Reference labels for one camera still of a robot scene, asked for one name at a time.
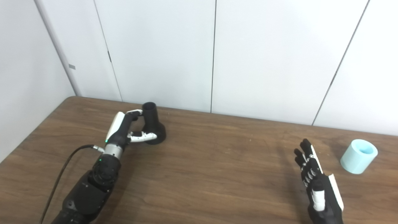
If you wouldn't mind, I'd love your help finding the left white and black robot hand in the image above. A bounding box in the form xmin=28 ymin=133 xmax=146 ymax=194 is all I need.
xmin=105 ymin=109 xmax=158 ymax=150

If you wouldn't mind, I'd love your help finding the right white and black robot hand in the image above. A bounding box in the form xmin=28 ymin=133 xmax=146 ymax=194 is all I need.
xmin=294 ymin=138 xmax=345 ymax=224

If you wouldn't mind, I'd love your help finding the black nozzle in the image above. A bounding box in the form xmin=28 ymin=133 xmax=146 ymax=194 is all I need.
xmin=142 ymin=102 xmax=166 ymax=145

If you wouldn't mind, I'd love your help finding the light-blue hose piece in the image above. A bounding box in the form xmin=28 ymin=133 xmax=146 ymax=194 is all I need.
xmin=340 ymin=139 xmax=378 ymax=175

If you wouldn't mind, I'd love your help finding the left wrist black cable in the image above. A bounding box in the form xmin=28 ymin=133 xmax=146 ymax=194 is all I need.
xmin=39 ymin=144 xmax=105 ymax=224

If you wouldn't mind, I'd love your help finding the white corner post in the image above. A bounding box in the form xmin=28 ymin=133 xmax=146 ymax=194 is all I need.
xmin=34 ymin=0 xmax=83 ymax=97

